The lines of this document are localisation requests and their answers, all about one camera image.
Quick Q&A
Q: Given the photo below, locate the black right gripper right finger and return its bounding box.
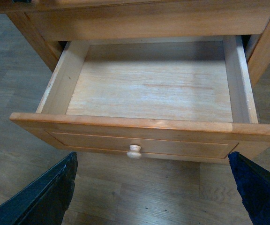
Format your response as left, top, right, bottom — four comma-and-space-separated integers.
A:
228, 152, 270, 225

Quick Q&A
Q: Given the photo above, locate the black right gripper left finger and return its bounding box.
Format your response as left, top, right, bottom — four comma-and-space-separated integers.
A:
0, 152, 78, 225

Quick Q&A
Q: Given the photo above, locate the round wooden drawer knob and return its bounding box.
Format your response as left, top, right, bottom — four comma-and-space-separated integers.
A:
127, 144, 142, 159

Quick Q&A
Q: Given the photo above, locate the wooden drawer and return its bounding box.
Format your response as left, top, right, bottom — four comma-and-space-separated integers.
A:
10, 36, 270, 163

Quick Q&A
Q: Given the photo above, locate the wooden nightstand cabinet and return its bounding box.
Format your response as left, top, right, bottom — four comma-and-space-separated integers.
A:
0, 0, 270, 84

